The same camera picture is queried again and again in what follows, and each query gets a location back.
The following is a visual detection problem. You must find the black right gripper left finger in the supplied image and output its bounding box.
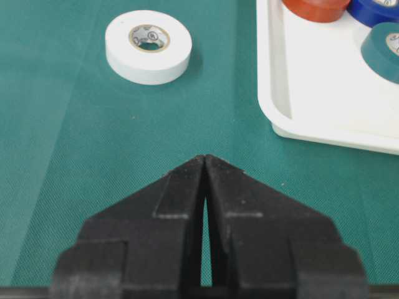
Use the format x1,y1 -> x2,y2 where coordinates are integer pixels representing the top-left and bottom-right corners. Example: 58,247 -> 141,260
51,155 -> 205,298

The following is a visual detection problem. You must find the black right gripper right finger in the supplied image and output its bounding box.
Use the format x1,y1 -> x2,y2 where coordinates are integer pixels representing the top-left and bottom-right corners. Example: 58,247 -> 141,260
205,155 -> 369,298

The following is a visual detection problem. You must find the green tape roll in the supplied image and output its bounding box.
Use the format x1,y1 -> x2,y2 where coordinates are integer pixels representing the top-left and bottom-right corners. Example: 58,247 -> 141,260
360,22 -> 398,84

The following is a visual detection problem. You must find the red tape roll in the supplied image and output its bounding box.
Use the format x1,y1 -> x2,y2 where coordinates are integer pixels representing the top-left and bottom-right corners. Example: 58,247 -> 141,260
282,0 -> 350,23

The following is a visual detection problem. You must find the blue tape roll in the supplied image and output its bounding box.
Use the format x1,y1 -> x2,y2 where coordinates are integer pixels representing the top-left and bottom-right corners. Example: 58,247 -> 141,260
347,0 -> 398,27

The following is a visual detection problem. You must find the white plastic case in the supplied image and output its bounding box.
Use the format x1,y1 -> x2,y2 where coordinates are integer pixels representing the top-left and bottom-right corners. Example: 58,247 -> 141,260
256,1 -> 398,154

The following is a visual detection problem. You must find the white tape roll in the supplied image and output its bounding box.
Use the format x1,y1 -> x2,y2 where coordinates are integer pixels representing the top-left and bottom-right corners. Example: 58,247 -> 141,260
105,10 -> 193,85

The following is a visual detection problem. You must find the green table cloth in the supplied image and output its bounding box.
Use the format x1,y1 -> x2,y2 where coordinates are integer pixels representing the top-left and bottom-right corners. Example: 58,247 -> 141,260
1,1 -> 398,286

